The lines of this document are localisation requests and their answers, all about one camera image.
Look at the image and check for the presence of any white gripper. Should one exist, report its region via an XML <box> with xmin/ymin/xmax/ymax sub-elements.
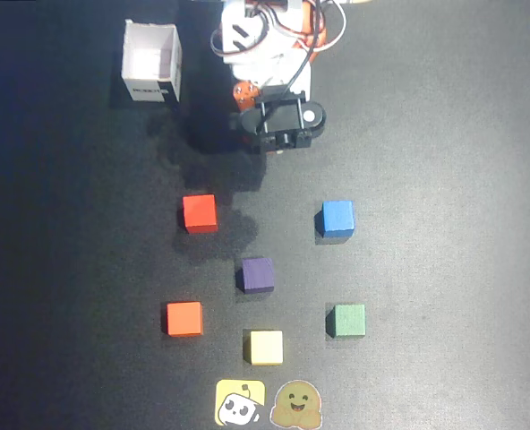
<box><xmin>228</xmin><ymin>46</ymin><xmax>314</xmax><ymax>112</ymax></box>

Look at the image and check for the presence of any hugging face emoji sticker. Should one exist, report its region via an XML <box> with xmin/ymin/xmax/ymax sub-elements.
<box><xmin>269</xmin><ymin>379</ymin><xmax>324</xmax><ymax>430</ymax></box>

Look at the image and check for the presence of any yellow robot face sticker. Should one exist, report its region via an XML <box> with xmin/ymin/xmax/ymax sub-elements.
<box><xmin>214</xmin><ymin>379</ymin><xmax>267</xmax><ymax>427</ymax></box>

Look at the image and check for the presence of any orange wooden cube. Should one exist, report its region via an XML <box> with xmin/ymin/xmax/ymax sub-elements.
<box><xmin>164</xmin><ymin>301</ymin><xmax>204</xmax><ymax>338</ymax></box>

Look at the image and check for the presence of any dark grey felt mat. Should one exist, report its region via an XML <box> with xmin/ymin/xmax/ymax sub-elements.
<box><xmin>0</xmin><ymin>0</ymin><xmax>530</xmax><ymax>430</ymax></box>

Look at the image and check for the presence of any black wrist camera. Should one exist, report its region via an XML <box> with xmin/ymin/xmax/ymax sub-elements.
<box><xmin>228</xmin><ymin>89</ymin><xmax>328</xmax><ymax>156</ymax></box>

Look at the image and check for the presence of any black camera cable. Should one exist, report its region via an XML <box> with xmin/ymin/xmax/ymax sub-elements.
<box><xmin>258</xmin><ymin>0</ymin><xmax>322</xmax><ymax>135</ymax></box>

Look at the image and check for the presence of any blue wooden cube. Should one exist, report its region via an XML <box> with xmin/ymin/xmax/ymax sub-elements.
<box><xmin>314</xmin><ymin>200</ymin><xmax>355</xmax><ymax>239</ymax></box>

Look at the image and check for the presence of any green wooden cube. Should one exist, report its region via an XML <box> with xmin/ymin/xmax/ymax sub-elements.
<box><xmin>325</xmin><ymin>304</ymin><xmax>366</xmax><ymax>339</ymax></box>

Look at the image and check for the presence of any white open cardboard box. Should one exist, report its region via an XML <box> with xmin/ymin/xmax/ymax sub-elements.
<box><xmin>120</xmin><ymin>19</ymin><xmax>184</xmax><ymax>107</ymax></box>

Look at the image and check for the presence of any yellow wooden cube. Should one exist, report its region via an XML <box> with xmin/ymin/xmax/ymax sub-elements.
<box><xmin>243</xmin><ymin>330</ymin><xmax>285</xmax><ymax>366</ymax></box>

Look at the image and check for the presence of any red wooden cube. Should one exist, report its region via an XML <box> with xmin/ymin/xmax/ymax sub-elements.
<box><xmin>182</xmin><ymin>193</ymin><xmax>219</xmax><ymax>235</ymax></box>

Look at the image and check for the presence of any purple wooden cube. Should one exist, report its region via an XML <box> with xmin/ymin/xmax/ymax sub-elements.
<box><xmin>235</xmin><ymin>257</ymin><xmax>276</xmax><ymax>296</ymax></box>

